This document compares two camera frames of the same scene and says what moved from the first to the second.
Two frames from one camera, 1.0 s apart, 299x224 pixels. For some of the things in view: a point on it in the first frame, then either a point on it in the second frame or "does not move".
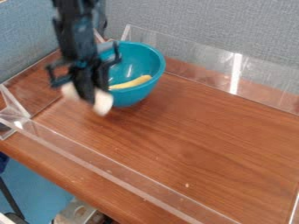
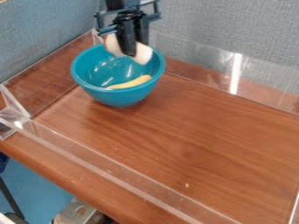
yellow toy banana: [142, 79] does not move
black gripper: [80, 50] -> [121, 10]
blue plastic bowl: [134, 74] does not move
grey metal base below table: [78, 213] does not move
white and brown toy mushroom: [102, 101] -> [141, 55]
